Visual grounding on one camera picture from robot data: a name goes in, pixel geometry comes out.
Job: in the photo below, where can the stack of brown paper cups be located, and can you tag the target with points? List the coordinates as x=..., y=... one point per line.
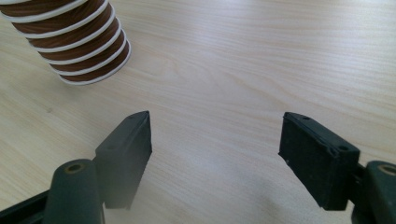
x=74, y=37

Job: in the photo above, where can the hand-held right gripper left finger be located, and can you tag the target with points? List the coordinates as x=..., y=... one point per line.
x=124, y=161

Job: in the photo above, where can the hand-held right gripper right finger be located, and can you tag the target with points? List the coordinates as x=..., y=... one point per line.
x=317, y=161

